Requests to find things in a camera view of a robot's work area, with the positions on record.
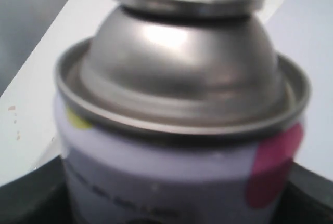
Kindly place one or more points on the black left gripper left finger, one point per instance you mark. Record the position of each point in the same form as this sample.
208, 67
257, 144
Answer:
40, 196

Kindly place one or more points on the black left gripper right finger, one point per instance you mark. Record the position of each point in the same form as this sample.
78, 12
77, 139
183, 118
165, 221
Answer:
305, 198

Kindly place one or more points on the white spray paint can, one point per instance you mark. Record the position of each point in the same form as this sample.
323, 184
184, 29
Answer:
178, 111

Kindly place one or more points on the white backdrop curtain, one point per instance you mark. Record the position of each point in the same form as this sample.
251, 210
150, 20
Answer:
23, 24

